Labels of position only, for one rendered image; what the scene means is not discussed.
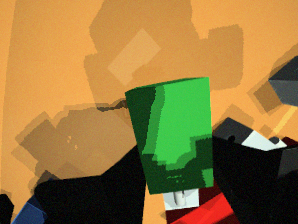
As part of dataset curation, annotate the red tray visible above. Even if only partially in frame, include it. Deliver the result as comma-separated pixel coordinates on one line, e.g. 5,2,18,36
165,180,241,224

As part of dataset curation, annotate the blue rectangular box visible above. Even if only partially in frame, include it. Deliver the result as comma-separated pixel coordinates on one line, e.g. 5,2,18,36
11,195,48,224

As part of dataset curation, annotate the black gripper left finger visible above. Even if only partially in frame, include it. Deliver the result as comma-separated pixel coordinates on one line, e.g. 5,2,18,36
34,144,146,224

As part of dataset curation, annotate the red block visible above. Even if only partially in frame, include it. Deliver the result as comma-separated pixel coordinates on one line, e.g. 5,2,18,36
268,136,298,148

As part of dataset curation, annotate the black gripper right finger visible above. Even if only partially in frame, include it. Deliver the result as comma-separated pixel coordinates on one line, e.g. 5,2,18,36
212,136,298,224

